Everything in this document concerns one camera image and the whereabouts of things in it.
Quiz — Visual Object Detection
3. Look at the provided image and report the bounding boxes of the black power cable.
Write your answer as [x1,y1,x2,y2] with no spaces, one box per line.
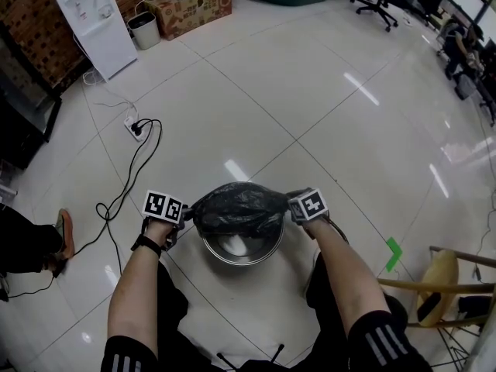
[0,118,164,301]

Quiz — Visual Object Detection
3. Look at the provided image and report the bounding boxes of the green tape floor mark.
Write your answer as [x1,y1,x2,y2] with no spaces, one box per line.
[385,236,404,273]

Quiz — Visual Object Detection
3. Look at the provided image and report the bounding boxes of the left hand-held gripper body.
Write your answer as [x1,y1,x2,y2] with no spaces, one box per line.
[139,189,191,252]

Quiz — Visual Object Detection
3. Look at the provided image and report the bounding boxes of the black wristband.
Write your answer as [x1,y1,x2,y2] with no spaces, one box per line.
[130,233,163,257]

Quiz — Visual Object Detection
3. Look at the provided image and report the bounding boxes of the black trash bag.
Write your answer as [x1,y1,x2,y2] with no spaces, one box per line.
[186,181,292,238]

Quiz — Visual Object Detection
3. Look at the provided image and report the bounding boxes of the brown cardboard box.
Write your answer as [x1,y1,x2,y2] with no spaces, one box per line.
[143,0,233,41]

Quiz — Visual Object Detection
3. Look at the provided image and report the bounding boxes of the wooden chair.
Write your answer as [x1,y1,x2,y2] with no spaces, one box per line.
[377,245,496,339]

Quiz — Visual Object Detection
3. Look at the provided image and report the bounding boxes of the black cabinet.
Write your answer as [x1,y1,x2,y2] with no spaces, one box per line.
[0,21,64,170]

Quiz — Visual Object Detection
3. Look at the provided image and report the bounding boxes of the person's left forearm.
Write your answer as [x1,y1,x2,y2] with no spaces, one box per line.
[107,217,176,360]

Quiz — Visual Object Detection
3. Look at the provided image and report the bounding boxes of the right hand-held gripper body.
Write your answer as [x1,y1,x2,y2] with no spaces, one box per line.
[285,187,331,228]

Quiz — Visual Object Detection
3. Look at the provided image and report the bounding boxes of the person's right forearm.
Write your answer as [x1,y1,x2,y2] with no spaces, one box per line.
[305,218,392,335]

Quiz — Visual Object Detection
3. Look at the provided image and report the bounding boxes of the white power strip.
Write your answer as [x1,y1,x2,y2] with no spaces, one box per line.
[123,115,149,143]

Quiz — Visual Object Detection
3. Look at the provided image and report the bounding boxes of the white water dispenser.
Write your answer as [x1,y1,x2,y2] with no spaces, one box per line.
[53,0,140,84]

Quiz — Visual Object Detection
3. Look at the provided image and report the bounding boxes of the metal wastebasket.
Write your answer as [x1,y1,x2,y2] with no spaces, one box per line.
[201,219,285,267]

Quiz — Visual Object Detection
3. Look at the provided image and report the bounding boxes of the small white trash bin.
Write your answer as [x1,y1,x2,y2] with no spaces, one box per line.
[127,12,162,51]

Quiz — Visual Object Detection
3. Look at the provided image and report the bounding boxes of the white power cable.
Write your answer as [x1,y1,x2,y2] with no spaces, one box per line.
[72,33,139,120]

